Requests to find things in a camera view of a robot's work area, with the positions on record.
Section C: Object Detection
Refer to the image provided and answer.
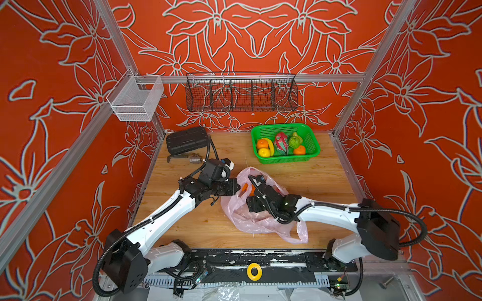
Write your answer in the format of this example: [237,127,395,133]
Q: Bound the pink plastic bag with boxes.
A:
[220,166,309,245]

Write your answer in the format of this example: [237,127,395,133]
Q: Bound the pink dragon fruit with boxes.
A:
[274,132,289,156]

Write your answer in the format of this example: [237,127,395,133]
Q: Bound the yellow mandarin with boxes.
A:
[257,148,271,158]

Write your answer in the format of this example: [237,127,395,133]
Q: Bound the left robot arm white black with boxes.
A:
[92,158,240,297]

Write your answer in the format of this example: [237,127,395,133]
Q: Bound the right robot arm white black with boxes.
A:
[247,175,428,263]

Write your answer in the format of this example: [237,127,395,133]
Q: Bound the metal clamp fitting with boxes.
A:
[166,153,203,164]

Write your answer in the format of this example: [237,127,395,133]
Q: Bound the black plastic case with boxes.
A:
[166,127,209,156]

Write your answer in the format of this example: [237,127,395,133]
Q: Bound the yellow banana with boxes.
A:
[264,138,275,157]

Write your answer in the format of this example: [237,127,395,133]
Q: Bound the green plastic basket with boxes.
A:
[251,124,321,164]

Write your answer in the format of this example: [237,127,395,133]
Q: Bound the yellow tape roll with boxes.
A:
[247,263,262,282]

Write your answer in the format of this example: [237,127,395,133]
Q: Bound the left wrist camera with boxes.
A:
[222,158,234,171]

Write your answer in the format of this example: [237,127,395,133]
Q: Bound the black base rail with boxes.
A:
[156,248,358,287]

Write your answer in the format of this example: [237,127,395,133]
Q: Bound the black wire wall basket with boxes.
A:
[185,71,299,113]

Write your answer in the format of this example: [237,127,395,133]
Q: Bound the clear plastic wall bin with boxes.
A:
[107,68,164,122]

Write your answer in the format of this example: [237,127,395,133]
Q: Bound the metal bolt on frame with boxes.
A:
[379,277,395,290]

